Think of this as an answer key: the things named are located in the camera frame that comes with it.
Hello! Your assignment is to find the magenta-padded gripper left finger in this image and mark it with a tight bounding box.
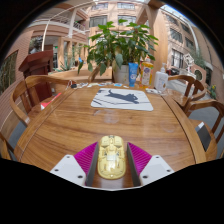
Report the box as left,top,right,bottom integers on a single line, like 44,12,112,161
49,141,100,187

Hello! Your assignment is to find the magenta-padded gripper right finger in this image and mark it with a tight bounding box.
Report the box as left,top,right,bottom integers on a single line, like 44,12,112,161
126,141,175,187

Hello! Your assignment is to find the yellow computer mouse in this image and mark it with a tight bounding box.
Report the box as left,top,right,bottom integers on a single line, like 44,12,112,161
96,134,127,180

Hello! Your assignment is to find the white mouse pad, dark print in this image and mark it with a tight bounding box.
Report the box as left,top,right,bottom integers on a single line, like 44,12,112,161
90,87,154,112

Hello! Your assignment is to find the black notebook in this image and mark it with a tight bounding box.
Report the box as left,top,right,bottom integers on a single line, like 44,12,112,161
196,121,213,151

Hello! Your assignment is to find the wooden round-back chair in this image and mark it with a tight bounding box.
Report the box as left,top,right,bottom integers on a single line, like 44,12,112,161
167,74,208,108
9,74,73,128
88,64,114,84
183,99,224,162
0,131,16,161

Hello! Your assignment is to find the small white wrapper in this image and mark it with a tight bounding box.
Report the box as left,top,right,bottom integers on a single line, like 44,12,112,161
145,87,161,94

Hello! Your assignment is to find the white pump bottle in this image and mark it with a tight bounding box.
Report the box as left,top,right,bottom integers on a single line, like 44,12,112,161
153,63,169,93

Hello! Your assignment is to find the yellow bottle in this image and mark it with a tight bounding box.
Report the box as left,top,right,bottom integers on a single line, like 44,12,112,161
139,58,155,89

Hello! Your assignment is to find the blue tube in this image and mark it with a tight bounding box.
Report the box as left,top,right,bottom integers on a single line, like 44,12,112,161
128,62,139,88

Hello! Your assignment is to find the yellow flowering plant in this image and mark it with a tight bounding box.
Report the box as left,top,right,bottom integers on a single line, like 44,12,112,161
209,84,218,99

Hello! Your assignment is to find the white abstract sculpture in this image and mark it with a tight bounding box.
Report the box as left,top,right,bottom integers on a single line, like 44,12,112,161
182,53,196,78

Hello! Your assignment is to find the dark bust statue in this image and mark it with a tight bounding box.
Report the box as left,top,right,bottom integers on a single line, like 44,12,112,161
29,39,43,54

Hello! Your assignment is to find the green plant in white pot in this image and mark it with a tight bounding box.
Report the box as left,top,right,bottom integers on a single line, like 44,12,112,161
77,18,159,86

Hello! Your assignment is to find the dark red wooden pedestal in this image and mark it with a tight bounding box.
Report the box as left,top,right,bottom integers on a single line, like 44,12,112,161
18,49,54,104

